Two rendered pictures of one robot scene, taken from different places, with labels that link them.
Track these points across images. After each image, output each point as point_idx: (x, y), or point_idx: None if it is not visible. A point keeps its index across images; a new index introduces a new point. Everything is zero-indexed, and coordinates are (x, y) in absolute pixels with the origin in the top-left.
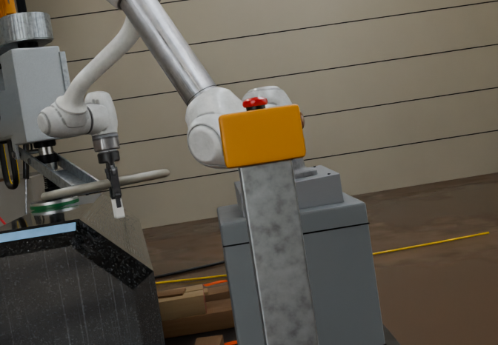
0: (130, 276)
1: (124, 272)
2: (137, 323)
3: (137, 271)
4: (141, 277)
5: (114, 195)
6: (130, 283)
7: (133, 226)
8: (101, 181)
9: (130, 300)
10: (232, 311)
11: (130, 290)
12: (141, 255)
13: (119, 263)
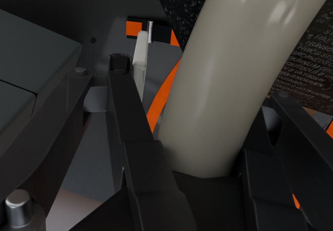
0: (178, 9)
1: None
2: None
3: (188, 33)
4: (178, 34)
5: (66, 72)
6: (168, 0)
7: None
8: (199, 68)
9: None
10: (17, 102)
11: None
12: (288, 88)
13: None
